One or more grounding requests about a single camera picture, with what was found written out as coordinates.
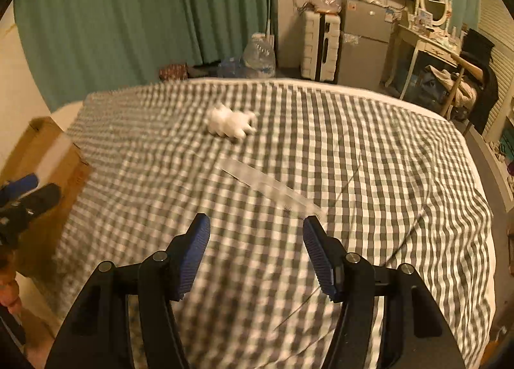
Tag brown cardboard box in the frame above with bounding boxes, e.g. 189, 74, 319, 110
1, 117, 91, 278

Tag checkered gingham bedsheet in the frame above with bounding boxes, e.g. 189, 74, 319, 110
48, 79, 496, 368

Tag green curtain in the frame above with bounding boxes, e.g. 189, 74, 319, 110
14, 0, 277, 110

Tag clear plastic ruler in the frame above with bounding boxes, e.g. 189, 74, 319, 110
219, 157, 327, 221

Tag white fluffy plush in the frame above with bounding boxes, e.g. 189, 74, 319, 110
206, 103, 257, 140

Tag clear water jug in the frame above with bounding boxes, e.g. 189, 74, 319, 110
241, 33, 276, 79

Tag white dressing table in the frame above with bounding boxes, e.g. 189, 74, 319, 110
382, 24, 458, 99

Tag black clothes on chair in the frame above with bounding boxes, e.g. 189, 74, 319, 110
460, 29, 498, 134

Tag white suitcase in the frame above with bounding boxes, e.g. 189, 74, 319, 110
301, 10, 341, 83

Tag grey mini fridge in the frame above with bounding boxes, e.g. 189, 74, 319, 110
337, 0, 394, 90

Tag oval vanity mirror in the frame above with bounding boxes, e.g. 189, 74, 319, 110
416, 0, 449, 27

